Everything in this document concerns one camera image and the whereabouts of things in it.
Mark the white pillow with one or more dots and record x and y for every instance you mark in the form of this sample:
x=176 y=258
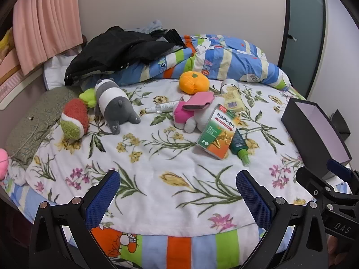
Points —
x=54 y=71

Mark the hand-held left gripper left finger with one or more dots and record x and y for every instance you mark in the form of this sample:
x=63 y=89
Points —
x=102 y=199

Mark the olive green pillow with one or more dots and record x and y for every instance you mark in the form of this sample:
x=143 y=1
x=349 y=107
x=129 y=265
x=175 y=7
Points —
x=36 y=123

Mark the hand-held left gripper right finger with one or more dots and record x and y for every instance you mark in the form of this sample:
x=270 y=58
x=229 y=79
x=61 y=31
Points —
x=253 y=199

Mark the frosted glass door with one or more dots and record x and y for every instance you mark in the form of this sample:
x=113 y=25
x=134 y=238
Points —
x=305 y=28

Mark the lime green plush toy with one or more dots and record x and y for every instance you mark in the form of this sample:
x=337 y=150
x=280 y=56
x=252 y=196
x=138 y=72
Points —
x=87 y=96

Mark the white floral blanket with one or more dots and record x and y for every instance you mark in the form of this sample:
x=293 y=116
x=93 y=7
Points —
x=168 y=179

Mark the green and orange medicine box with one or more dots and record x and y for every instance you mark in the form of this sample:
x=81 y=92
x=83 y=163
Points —
x=220 y=134

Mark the grey and white plush animal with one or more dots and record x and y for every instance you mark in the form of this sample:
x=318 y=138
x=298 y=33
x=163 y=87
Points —
x=115 y=103

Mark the grey blue cloth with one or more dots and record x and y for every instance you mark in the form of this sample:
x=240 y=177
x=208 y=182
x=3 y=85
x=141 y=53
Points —
x=153 y=26

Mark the pink pouch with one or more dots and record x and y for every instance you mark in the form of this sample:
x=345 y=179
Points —
x=196 y=102

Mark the clear spray bottle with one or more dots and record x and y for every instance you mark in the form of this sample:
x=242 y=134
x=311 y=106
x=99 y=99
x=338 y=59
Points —
x=161 y=108

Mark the black bag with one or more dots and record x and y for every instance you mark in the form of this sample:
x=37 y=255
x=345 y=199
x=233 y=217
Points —
x=340 y=126

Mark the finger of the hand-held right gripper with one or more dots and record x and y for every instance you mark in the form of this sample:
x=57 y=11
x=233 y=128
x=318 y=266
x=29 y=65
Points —
x=339 y=167
x=310 y=180

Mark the striped cartoon quilt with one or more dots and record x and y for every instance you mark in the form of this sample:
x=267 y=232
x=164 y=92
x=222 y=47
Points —
x=238 y=58

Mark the yellow packet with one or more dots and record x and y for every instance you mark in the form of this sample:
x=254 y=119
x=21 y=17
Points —
x=234 y=102

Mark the black jacket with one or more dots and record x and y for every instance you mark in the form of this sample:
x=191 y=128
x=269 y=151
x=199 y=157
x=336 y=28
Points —
x=112 y=47

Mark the red and green plush toy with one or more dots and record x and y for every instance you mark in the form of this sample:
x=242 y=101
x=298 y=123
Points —
x=74 y=120

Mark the white and pink plush toy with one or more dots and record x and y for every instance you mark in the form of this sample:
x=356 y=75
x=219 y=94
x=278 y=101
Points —
x=193 y=122

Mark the orange tangerine plush toy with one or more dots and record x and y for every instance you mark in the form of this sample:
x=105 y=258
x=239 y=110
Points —
x=194 y=82

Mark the black box with lilac inside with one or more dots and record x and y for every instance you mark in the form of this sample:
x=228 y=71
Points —
x=308 y=129

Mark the green spray bottle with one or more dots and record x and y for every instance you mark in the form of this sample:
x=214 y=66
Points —
x=239 y=148

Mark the pink striped box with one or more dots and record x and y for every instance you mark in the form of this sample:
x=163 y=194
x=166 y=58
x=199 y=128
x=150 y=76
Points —
x=11 y=81

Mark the person's right hand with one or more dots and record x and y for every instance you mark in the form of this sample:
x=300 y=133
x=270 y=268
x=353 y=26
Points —
x=332 y=248

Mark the yellow plush toy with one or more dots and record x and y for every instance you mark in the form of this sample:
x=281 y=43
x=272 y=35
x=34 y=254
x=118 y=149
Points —
x=5 y=43

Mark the pink curtain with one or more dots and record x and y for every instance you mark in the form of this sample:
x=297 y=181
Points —
x=47 y=19

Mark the white round jar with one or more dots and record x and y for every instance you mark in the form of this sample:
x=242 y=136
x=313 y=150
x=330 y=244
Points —
x=228 y=83

